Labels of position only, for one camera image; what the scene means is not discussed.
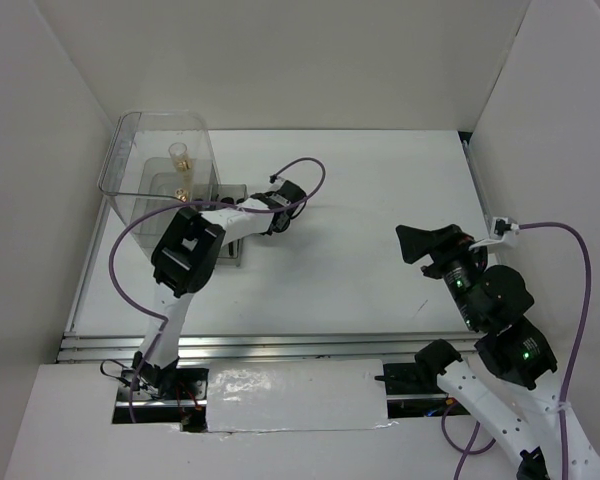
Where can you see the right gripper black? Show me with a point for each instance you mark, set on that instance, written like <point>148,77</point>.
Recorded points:
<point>414,241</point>

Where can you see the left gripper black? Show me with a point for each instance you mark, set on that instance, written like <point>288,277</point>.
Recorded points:
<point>267,233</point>

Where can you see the small beige bottle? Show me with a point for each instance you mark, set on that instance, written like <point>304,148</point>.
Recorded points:
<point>184,195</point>

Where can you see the clear acrylic organizer box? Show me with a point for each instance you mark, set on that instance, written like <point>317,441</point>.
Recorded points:
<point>138,176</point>

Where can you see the black makeup brush angled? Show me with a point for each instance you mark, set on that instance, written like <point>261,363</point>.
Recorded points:
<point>231,245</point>

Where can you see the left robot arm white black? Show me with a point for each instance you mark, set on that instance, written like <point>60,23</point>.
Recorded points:
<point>184,260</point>

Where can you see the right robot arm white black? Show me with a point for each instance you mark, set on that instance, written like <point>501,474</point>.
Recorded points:
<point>541,434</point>

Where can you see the white foil cover plate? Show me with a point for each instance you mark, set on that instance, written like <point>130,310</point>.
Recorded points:
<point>307,395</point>

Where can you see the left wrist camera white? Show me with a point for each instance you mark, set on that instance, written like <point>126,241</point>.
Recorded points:
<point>277,182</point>

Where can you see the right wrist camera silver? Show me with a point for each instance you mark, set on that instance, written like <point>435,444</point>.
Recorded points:
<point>503,235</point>

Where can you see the aluminium front rail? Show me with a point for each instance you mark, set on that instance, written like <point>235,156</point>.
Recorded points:
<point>205,349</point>

